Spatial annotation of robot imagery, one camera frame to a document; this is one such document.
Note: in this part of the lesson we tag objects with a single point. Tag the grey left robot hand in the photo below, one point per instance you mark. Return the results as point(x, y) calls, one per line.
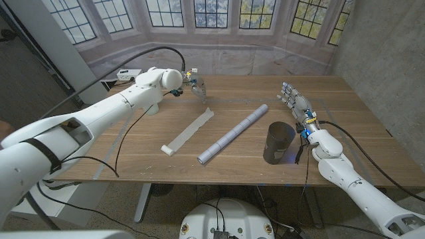
point(199, 88)

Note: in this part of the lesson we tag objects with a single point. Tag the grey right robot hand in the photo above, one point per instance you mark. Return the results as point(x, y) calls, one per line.
point(300, 106)

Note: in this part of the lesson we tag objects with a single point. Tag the white bandage strip with roll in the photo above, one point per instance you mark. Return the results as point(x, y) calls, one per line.
point(192, 129)

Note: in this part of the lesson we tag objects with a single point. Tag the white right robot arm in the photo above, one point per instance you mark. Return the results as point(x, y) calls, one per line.
point(358, 186)

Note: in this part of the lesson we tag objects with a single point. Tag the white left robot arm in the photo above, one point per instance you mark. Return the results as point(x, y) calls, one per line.
point(99, 109)

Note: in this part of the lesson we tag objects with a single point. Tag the dark brown cup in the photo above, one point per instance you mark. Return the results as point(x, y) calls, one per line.
point(277, 146)

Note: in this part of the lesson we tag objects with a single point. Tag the translucent white plastic cup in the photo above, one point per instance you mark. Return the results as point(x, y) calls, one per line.
point(152, 109)

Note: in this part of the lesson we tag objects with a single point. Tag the printed window backdrop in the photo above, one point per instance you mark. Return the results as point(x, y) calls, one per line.
point(212, 56)

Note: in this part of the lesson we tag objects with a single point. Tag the rolled grey paper tube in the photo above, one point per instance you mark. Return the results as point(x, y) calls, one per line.
point(232, 134)

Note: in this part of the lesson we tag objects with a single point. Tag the white power strip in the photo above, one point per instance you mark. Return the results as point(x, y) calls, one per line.
point(127, 74)

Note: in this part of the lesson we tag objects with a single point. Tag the grey metal table leg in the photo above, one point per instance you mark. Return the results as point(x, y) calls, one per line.
point(313, 207)
point(142, 202)

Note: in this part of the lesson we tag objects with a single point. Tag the black round fan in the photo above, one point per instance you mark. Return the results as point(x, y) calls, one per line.
point(161, 190)

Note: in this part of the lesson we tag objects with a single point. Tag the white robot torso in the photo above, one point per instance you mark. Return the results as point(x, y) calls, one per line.
point(229, 215)

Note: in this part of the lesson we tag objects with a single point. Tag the white floor platform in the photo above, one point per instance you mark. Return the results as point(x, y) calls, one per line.
point(73, 202)

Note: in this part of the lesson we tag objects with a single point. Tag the person's bare leg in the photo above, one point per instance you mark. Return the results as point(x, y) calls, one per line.
point(4, 131)

